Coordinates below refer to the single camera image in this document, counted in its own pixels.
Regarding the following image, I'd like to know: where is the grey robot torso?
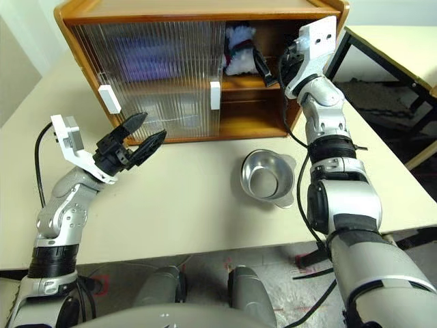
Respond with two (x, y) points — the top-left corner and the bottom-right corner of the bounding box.
(68, 302), (277, 328)

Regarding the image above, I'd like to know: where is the wooden cabinet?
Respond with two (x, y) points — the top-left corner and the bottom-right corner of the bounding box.
(53, 0), (351, 144)

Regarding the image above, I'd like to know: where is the brown wooden shelf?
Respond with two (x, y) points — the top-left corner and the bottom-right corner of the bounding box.
(220, 56), (284, 92)

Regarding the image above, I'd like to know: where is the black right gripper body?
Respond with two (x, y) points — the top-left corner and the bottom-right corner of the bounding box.
(278, 43), (305, 88)

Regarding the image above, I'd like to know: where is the plush snowman with green hat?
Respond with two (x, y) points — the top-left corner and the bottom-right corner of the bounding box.
(221, 20), (260, 76)

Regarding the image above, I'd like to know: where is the grey left robot leg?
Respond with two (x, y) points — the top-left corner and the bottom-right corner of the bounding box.
(132, 265), (187, 307)

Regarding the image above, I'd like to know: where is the grey right robot leg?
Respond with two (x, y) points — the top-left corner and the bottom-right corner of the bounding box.
(227, 264), (277, 325)

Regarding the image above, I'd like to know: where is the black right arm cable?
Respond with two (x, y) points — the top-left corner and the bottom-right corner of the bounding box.
(278, 54), (346, 328)

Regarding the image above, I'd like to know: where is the grey robot leg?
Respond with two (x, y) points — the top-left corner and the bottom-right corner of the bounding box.
(227, 264), (277, 325)
(132, 265), (187, 307)

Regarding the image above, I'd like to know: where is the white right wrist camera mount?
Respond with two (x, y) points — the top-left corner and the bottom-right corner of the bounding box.
(285, 15), (339, 100)

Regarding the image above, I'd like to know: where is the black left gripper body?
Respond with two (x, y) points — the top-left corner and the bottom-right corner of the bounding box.
(91, 128), (137, 176)

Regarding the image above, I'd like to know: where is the light wooden board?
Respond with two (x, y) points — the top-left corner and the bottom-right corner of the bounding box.
(406, 135), (437, 172)

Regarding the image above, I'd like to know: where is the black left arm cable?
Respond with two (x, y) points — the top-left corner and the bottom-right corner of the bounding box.
(33, 121), (55, 209)

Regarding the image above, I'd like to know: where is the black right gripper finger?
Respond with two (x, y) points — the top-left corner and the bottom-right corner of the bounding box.
(251, 46), (278, 89)

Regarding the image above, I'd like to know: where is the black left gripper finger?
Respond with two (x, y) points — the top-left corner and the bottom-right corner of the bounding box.
(117, 111), (148, 137)
(131, 128), (167, 168)

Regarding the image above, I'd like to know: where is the white door handle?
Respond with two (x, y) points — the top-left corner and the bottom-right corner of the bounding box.
(98, 85), (123, 114)
(209, 81), (221, 111)

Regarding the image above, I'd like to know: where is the metal bowl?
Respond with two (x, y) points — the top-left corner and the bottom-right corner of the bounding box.
(240, 149), (297, 210)

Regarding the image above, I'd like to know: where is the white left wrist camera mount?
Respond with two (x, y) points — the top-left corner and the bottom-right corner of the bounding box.
(50, 114), (119, 185)

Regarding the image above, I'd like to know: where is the beige table with black frame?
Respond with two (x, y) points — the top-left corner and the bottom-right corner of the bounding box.
(324, 25), (437, 172)

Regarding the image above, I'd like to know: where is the black table foot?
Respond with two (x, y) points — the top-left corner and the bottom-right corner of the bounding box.
(76, 275), (107, 295)
(295, 242), (333, 270)

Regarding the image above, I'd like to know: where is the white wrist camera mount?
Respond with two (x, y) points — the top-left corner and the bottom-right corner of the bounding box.
(285, 15), (339, 100)
(50, 114), (119, 185)

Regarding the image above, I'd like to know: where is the ribbed glass sliding door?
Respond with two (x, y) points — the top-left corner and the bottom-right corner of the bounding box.
(68, 22), (219, 143)
(98, 20), (226, 141)

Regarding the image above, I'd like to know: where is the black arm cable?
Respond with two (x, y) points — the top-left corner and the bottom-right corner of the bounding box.
(33, 121), (55, 209)
(278, 54), (346, 328)

